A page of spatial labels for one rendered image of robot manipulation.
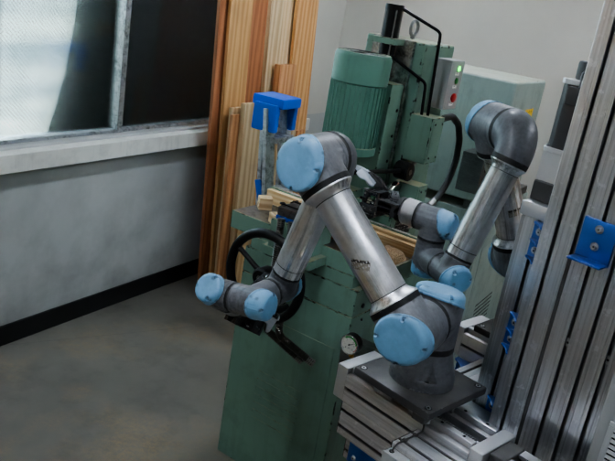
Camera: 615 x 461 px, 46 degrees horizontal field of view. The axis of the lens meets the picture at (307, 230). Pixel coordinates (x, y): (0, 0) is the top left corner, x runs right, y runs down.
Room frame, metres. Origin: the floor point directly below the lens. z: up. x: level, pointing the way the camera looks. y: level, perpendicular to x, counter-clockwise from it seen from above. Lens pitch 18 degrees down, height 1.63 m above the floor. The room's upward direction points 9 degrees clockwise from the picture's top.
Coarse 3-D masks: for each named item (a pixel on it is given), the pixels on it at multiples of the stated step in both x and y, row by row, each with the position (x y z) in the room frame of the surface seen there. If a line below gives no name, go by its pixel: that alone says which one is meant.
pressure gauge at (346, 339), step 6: (348, 336) 1.94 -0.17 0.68; (354, 336) 1.94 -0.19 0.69; (342, 342) 1.95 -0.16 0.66; (348, 342) 1.94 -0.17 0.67; (354, 342) 1.93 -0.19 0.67; (360, 342) 1.93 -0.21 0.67; (342, 348) 1.95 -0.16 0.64; (348, 348) 1.94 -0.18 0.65; (354, 348) 1.93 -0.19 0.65; (360, 348) 1.93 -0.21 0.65; (348, 354) 1.93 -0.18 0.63
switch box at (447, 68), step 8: (440, 64) 2.43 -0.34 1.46; (448, 64) 2.41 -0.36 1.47; (456, 64) 2.43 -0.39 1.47; (464, 64) 2.48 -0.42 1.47; (440, 72) 2.42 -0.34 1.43; (448, 72) 2.41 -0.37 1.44; (440, 80) 2.42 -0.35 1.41; (448, 80) 2.41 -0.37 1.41; (440, 88) 2.42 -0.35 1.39; (448, 88) 2.41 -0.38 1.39; (456, 88) 2.46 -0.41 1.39; (432, 96) 2.43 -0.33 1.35; (440, 96) 2.41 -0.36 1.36; (448, 96) 2.42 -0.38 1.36; (432, 104) 2.43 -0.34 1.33; (440, 104) 2.41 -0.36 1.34
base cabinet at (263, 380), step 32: (288, 320) 2.13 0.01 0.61; (320, 320) 2.07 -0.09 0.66; (352, 320) 2.02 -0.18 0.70; (256, 352) 2.19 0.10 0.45; (320, 352) 2.06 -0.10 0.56; (256, 384) 2.18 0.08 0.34; (288, 384) 2.11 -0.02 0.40; (320, 384) 2.04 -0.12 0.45; (224, 416) 2.24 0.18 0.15; (256, 416) 2.17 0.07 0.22; (288, 416) 2.10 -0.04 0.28; (320, 416) 2.03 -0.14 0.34; (224, 448) 2.23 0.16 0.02; (256, 448) 2.16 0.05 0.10; (288, 448) 2.09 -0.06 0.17; (320, 448) 2.02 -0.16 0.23
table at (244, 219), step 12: (240, 216) 2.27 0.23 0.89; (252, 216) 2.25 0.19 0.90; (264, 216) 2.28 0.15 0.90; (240, 228) 2.27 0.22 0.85; (252, 228) 2.24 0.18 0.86; (264, 228) 2.21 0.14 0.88; (264, 240) 2.21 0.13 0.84; (264, 252) 2.09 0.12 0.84; (324, 252) 2.09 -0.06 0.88; (336, 252) 2.06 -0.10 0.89; (312, 264) 2.02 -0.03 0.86; (324, 264) 2.08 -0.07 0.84; (336, 264) 2.06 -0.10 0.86; (348, 264) 2.04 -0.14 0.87; (396, 264) 2.02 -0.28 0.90; (408, 264) 2.08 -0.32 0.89; (408, 276) 2.09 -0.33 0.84
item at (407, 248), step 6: (378, 234) 2.17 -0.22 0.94; (384, 234) 2.17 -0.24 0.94; (384, 240) 2.15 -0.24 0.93; (390, 240) 2.14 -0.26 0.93; (396, 240) 2.14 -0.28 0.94; (396, 246) 2.13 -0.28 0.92; (402, 246) 2.12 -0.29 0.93; (408, 246) 2.11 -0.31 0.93; (414, 246) 2.10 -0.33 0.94; (408, 252) 2.11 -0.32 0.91
